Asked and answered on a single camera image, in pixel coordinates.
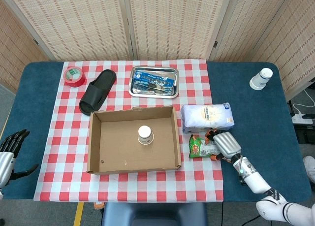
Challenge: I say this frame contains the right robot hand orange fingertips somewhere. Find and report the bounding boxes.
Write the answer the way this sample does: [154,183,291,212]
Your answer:
[205,129,242,161]

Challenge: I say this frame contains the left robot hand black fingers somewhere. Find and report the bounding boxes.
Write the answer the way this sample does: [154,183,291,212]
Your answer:
[0,129,39,189]

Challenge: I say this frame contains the green snack packet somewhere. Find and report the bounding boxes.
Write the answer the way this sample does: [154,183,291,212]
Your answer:
[189,134,221,159]

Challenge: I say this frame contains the white plastic tissue pack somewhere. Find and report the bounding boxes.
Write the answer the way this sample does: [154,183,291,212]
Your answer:
[181,102,235,134]

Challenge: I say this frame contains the white single paper cup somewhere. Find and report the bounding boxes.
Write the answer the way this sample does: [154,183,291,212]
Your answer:
[137,125,155,146]

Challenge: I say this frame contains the blue packet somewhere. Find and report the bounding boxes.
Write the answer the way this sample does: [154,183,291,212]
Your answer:
[131,70,176,92]

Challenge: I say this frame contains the open brown cardboard box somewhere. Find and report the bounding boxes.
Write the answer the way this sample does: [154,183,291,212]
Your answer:
[86,105,182,175]

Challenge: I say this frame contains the red white checkered tablecloth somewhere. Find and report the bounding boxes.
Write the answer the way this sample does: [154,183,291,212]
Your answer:
[33,59,224,203]

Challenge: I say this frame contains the stack of white paper cups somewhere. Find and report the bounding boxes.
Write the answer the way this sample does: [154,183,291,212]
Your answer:
[249,67,274,91]

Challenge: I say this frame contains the white power strip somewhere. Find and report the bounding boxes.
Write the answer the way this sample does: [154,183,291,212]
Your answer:
[291,114,314,125]

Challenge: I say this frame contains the white shoe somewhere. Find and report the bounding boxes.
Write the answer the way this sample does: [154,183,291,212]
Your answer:
[303,156,315,182]

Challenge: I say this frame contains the shiny metal tray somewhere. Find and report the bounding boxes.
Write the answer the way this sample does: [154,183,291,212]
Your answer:
[128,65,180,99]

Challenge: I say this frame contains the dark blue padded seat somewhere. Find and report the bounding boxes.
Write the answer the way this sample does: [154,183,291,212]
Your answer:
[102,201,209,226]

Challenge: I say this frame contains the red tape roll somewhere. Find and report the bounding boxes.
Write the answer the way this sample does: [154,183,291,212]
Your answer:
[63,66,86,88]

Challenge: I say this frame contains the black slide slipper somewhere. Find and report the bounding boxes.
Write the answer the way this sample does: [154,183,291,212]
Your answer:
[78,69,117,116]

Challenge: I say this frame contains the woven bamboo folding screen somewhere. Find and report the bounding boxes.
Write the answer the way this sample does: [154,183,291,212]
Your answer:
[0,0,315,100]

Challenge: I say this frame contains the white power cable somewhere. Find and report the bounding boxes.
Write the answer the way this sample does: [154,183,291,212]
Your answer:
[293,89,315,116]

